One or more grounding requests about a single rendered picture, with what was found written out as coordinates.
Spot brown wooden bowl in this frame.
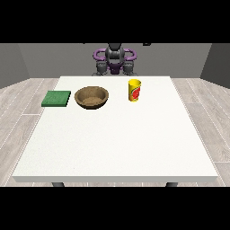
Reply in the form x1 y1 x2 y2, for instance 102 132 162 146
74 85 110 111

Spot yellow cup with melon print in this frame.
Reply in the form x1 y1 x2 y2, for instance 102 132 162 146
128 78 142 102

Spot green square pad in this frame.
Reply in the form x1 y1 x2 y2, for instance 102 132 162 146
40 90 72 108

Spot grey robot trunk purple rings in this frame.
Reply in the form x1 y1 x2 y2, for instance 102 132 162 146
91 43 139 77

